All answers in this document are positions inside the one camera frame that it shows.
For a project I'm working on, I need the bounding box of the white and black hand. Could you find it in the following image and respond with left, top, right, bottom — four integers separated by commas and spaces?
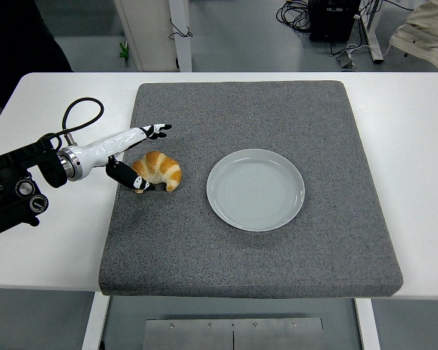
72, 123, 173, 194

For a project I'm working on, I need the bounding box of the golden croissant bread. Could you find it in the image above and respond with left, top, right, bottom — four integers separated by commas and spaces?
131, 150, 183, 193

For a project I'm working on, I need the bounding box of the round grey plate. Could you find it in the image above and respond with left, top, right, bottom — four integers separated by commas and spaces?
206, 148, 307, 233

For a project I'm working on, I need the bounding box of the grey metal plate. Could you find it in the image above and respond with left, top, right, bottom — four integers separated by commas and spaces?
144, 317, 326, 350

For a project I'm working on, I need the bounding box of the person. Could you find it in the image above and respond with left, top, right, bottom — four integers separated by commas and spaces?
0, 0, 74, 110

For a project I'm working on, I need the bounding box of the grey felt mat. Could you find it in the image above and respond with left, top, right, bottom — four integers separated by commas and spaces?
98, 80, 404, 300

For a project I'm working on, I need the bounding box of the white table leg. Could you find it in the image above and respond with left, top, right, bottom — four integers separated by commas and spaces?
80, 292, 110, 350
354, 298, 381, 350

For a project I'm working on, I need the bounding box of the small grey metal stand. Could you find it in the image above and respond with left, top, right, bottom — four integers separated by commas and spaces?
336, 50, 358, 70

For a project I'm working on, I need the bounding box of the black computer case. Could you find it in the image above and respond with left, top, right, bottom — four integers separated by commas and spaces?
309, 0, 362, 42

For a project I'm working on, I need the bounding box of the white desk leg with foot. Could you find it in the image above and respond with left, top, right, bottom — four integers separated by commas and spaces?
357, 0, 385, 65

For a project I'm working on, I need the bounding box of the thin black cable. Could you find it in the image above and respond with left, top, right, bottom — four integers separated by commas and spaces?
169, 17, 194, 40

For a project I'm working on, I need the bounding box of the black cable bundle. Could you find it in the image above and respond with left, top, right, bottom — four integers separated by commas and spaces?
275, 0, 313, 34

